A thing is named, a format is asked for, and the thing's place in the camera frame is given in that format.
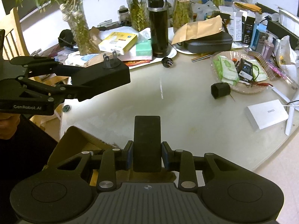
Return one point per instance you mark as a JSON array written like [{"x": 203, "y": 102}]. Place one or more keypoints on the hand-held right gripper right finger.
[{"x": 164, "y": 155}]

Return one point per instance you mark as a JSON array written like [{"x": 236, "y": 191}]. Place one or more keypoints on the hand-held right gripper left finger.
[{"x": 129, "y": 155}]

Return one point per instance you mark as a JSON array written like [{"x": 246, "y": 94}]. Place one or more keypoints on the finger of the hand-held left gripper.
[
  {"x": 46, "y": 65},
  {"x": 42, "y": 86}
]

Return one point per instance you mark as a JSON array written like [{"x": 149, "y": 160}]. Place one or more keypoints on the black rectangular block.
[{"x": 147, "y": 142}]

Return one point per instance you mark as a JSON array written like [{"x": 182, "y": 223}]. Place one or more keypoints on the brown cardboard box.
[{"x": 77, "y": 137}]

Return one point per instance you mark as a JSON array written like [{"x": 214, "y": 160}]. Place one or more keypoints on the black power adapter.
[{"x": 105, "y": 79}]

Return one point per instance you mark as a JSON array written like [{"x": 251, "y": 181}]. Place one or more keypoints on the person's left hand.
[{"x": 8, "y": 127}]

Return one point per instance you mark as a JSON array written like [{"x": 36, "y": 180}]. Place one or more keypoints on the round metal grommet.
[{"x": 66, "y": 108}]

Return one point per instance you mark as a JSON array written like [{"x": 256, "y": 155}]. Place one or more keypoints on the glass vase with pink flowers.
[{"x": 77, "y": 32}]

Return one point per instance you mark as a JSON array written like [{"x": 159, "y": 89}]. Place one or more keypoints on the wooden chair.
[{"x": 14, "y": 28}]

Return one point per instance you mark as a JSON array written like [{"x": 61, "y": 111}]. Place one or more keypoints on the yellow and white box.
[{"x": 116, "y": 40}]

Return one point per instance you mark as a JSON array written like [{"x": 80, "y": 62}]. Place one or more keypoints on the black hexagonal part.
[{"x": 219, "y": 91}]

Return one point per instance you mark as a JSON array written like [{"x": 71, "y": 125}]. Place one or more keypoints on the flat red packet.
[{"x": 135, "y": 63}]

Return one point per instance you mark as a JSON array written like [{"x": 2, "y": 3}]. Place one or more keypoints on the small clear jar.
[{"x": 123, "y": 14}]

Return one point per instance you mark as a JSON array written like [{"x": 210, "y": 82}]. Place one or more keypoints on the green tissue box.
[{"x": 143, "y": 47}]

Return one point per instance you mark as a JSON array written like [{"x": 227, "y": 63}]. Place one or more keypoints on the white tray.
[{"x": 172, "y": 52}]

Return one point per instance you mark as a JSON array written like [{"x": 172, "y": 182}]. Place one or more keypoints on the green packets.
[{"x": 224, "y": 68}]

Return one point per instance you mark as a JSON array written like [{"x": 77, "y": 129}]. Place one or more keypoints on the brown sticks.
[{"x": 202, "y": 57}]

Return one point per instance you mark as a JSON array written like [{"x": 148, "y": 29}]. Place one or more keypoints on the white rectangular box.
[{"x": 266, "y": 114}]

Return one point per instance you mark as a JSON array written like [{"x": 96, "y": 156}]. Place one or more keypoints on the black thermos bottle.
[{"x": 158, "y": 32}]

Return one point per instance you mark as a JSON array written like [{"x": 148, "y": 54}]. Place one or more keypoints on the black hard-shell case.
[{"x": 205, "y": 45}]

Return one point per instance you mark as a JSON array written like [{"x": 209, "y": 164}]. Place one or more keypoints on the small black box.
[{"x": 246, "y": 66}]

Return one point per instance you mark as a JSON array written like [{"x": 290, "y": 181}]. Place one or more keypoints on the brown paper envelope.
[{"x": 198, "y": 30}]

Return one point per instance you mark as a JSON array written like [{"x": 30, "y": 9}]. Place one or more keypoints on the white handheld gimbal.
[{"x": 290, "y": 121}]

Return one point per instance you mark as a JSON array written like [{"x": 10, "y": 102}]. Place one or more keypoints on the pink pump bottle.
[{"x": 267, "y": 46}]

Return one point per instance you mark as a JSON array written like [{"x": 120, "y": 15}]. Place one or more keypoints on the white carton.
[{"x": 236, "y": 23}]

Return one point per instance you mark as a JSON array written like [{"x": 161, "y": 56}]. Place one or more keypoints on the black carton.
[{"x": 248, "y": 29}]

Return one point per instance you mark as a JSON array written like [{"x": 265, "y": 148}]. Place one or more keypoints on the blue carton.
[{"x": 258, "y": 35}]

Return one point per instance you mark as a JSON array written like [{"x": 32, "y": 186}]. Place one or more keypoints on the white plastic bag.
[{"x": 285, "y": 51}]

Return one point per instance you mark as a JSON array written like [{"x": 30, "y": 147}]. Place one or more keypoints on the yellow cloth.
[{"x": 247, "y": 5}]

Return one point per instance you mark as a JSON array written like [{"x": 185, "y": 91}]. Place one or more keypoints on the long black box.
[{"x": 280, "y": 26}]

